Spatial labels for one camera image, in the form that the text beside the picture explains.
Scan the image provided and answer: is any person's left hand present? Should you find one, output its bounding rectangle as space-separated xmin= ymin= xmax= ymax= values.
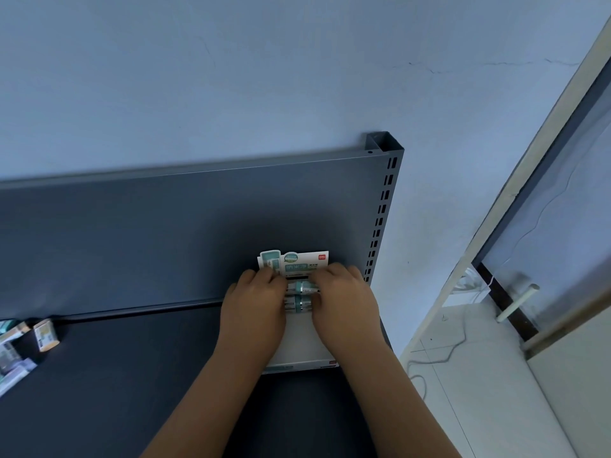
xmin=214 ymin=267 xmax=288 ymax=366

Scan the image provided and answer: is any person's right hand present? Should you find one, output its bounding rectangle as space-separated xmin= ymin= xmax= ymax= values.
xmin=310 ymin=261 xmax=391 ymax=362

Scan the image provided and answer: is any white box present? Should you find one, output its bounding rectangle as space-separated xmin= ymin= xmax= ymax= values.
xmin=257 ymin=250 xmax=341 ymax=375

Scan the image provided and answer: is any pile of small erasers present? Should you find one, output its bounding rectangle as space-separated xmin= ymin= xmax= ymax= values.
xmin=0 ymin=318 xmax=60 ymax=398

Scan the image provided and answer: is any person's right forearm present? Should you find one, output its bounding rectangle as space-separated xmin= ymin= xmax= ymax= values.
xmin=334 ymin=345 xmax=461 ymax=458

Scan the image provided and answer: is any person's left forearm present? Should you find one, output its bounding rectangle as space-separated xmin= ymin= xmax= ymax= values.
xmin=141 ymin=345 xmax=270 ymax=458

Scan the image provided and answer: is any dark grey shelf back panel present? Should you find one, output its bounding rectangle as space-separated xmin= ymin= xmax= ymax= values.
xmin=0 ymin=149 xmax=395 ymax=325

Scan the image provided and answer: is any white floor cable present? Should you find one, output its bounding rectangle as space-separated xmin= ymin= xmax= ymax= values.
xmin=407 ymin=307 xmax=471 ymax=399

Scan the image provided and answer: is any white door handle bar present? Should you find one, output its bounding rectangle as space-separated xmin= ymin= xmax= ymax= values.
xmin=496 ymin=283 xmax=541 ymax=324

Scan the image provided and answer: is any white door frame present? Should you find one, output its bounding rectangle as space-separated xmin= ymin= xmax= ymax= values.
xmin=400 ymin=16 xmax=611 ymax=368

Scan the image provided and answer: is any glass door with dark frame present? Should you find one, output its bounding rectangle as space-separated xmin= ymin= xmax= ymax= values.
xmin=472 ymin=57 xmax=611 ymax=358

